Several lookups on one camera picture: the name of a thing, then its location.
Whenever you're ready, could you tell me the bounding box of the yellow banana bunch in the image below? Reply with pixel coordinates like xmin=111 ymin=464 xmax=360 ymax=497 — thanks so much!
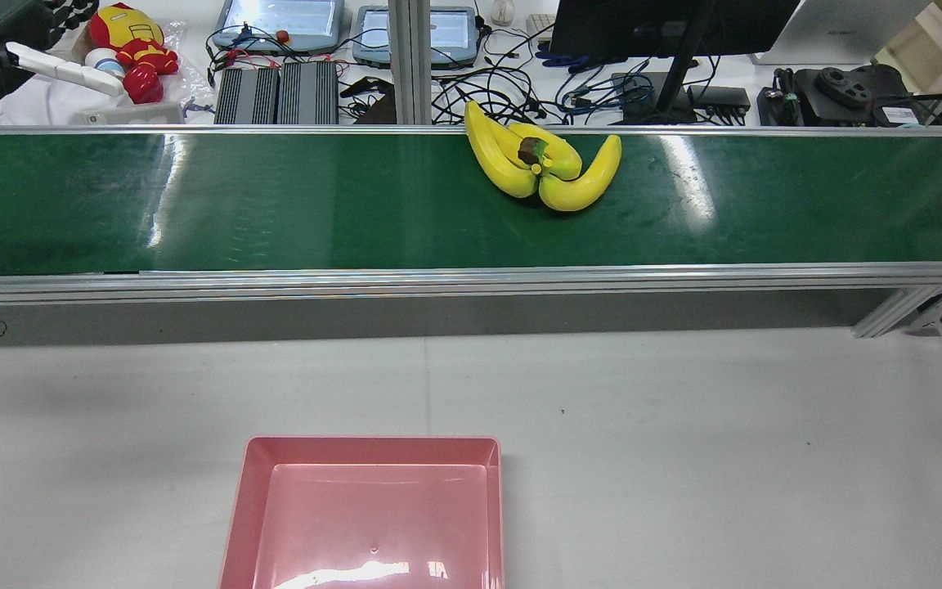
xmin=464 ymin=100 xmax=623 ymax=213

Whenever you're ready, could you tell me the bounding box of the pink plastic basket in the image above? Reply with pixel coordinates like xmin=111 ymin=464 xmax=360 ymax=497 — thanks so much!
xmin=218 ymin=435 xmax=505 ymax=589

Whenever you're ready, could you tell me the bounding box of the red yellow plush toy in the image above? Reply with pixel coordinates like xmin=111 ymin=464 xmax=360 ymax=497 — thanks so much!
xmin=87 ymin=2 xmax=180 ymax=105

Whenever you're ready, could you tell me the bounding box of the white flat box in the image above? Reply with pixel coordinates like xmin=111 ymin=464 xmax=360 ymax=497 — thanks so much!
xmin=70 ymin=102 xmax=187 ymax=126

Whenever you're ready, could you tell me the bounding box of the grey ribbed heat-sink box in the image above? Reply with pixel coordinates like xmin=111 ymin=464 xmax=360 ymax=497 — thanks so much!
xmin=215 ymin=65 xmax=280 ymax=125
xmin=279 ymin=61 xmax=339 ymax=125

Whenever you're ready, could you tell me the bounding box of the grey teach pendant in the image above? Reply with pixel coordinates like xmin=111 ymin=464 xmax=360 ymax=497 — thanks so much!
xmin=352 ymin=4 xmax=480 ymax=70
xmin=213 ymin=0 xmax=345 ymax=54

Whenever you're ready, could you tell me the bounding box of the green belt conveyor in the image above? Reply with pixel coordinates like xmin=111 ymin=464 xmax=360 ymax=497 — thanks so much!
xmin=0 ymin=124 xmax=942 ymax=338

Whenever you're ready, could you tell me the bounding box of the black Huawei monitor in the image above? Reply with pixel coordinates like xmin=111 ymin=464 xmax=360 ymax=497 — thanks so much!
xmin=549 ymin=0 xmax=801 ymax=124

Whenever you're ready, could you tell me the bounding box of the black multi-port USB hub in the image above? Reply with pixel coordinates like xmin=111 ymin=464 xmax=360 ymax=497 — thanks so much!
xmin=688 ymin=84 xmax=751 ymax=117

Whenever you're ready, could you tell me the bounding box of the silver Huawei laptop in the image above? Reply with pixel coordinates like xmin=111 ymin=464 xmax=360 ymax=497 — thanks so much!
xmin=751 ymin=0 xmax=934 ymax=66

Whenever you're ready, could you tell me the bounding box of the light wooden box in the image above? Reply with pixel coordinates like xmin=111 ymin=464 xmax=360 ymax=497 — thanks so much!
xmin=874 ymin=0 xmax=942 ymax=95

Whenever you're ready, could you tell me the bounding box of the black curved bracket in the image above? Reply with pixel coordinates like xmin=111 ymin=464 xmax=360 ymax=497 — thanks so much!
xmin=340 ymin=76 xmax=390 ymax=101

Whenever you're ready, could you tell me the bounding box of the aluminium profile post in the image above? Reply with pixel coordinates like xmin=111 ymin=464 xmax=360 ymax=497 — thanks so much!
xmin=388 ymin=0 xmax=433 ymax=125

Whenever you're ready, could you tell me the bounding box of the blue handled tool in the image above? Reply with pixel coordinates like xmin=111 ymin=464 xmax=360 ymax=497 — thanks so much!
xmin=536 ymin=49 xmax=594 ymax=70

